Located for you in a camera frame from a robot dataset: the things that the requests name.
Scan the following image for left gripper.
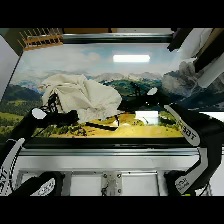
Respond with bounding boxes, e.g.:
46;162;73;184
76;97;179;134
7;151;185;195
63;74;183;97
61;109;80;126

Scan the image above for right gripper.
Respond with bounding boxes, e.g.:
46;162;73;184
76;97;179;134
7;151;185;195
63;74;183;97
117;96;141;113

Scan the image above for cream pants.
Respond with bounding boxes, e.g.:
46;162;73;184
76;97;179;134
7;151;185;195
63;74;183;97
38;73;123;132

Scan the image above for brown clothes hanger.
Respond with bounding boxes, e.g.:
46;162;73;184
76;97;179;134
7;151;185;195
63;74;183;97
18;28;64;52

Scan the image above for black garment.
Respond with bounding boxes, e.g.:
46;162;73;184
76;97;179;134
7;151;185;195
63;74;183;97
167;28;194;53

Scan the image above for white garment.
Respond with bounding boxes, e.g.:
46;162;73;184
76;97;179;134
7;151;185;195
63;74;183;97
179;28;214;61

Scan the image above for dark brown garment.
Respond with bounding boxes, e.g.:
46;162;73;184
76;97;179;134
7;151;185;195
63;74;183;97
193;28;224;74

